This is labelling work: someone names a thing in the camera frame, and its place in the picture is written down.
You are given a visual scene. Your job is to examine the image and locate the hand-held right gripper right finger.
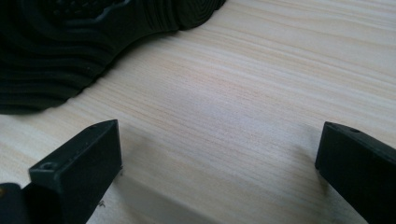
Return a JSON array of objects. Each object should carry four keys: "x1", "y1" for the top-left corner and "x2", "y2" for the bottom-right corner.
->
[{"x1": 314, "y1": 120, "x2": 396, "y2": 224}]

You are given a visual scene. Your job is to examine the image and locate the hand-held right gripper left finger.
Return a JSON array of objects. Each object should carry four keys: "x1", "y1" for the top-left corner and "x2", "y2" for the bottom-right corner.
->
[{"x1": 28, "y1": 119, "x2": 123, "y2": 224}]

